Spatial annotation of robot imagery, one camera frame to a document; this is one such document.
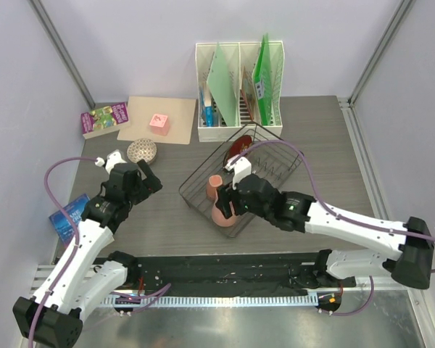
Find pink plastic tumbler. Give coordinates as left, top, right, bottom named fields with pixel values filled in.
left=211, top=204, right=237, bottom=228

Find brown patterned ceramic bowl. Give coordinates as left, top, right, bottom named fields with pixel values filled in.
left=127, top=138, right=157, bottom=164

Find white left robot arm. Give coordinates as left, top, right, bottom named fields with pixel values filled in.
left=12, top=152, right=162, bottom=347

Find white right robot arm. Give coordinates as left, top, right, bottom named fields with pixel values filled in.
left=215, top=174, right=434, bottom=289

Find pink ceramic mug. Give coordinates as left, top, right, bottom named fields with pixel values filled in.
left=206, top=174, right=223, bottom=202

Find red floral lacquer plate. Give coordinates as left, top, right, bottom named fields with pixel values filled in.
left=223, top=135, right=253, bottom=167

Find pink cube block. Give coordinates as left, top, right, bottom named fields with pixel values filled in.
left=149, top=114, right=170, bottom=136

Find purple paperback book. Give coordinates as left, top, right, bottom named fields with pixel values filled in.
left=80, top=102, right=131, bottom=139

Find blue Jane Eyre book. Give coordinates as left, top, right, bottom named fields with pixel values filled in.
left=49, top=194, right=91, bottom=247

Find brown cardboard sheet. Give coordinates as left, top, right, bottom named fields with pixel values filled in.
left=117, top=96, right=196, bottom=145

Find blue booklet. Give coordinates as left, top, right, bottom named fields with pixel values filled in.
left=199, top=82, right=218, bottom=127

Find illustrated book in organizer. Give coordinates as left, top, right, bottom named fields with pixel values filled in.
left=240, top=67, right=256, bottom=121

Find white file organizer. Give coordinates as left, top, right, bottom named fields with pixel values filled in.
left=195, top=40, right=285, bottom=142

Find light green folder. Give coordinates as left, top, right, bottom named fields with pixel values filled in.
left=207, top=43, right=239, bottom=127

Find bright green mesh folder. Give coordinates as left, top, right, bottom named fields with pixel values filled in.
left=252, top=33, right=273, bottom=125

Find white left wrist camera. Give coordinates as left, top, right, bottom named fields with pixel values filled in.
left=95, top=149, right=127, bottom=174

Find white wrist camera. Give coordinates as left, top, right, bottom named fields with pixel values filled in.
left=95, top=149, right=127, bottom=174
left=224, top=155, right=252, bottom=190

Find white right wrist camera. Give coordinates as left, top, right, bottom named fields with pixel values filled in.
left=224, top=155, right=252, bottom=190

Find black wire dish rack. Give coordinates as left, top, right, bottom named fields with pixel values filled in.
left=179, top=122, right=302, bottom=238

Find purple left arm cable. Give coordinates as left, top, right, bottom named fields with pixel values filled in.
left=27, top=156, right=171, bottom=348

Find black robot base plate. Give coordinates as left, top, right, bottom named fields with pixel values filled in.
left=124, top=250, right=356, bottom=297

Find white slotted cable duct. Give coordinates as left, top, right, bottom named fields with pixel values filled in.
left=100, top=293, right=318, bottom=308

